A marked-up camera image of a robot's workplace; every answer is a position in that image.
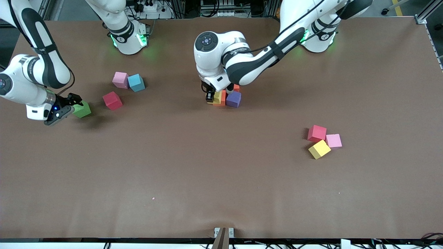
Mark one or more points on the yellow foam cube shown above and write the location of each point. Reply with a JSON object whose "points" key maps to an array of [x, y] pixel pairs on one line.
{"points": [[319, 149], [218, 97]]}

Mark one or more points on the orange foam cube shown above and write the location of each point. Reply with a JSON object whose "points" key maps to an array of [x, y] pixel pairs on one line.
{"points": [[224, 98], [237, 88]]}

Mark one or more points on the green foam cube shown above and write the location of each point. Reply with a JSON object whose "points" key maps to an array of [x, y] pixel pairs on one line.
{"points": [[83, 110]]}

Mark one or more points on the purple foam cube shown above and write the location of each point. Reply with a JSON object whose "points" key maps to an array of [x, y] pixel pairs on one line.
{"points": [[233, 99]]}

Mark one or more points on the red foam cube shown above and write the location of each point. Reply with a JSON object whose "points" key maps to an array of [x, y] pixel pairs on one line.
{"points": [[317, 134], [112, 100]]}

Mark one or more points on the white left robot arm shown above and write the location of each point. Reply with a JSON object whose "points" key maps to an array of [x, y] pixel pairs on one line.
{"points": [[214, 55]]}

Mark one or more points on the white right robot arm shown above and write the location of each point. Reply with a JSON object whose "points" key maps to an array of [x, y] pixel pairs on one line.
{"points": [[20, 90]]}

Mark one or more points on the pink foam cube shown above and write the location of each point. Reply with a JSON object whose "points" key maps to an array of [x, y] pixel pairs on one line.
{"points": [[334, 140], [120, 80]]}

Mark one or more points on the blue foam cube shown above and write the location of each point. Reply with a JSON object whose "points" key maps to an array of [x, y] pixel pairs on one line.
{"points": [[136, 82]]}

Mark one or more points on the white electrical device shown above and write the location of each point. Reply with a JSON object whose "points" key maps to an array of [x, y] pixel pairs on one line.
{"points": [[218, 14]]}

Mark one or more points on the white power strip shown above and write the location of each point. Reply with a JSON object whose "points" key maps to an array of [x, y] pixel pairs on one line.
{"points": [[159, 14]]}

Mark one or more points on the metal camera pole bracket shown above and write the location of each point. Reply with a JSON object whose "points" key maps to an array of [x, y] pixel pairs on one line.
{"points": [[224, 238]]}

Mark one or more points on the aluminium frame profile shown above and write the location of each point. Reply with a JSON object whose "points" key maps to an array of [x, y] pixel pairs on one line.
{"points": [[420, 20]]}

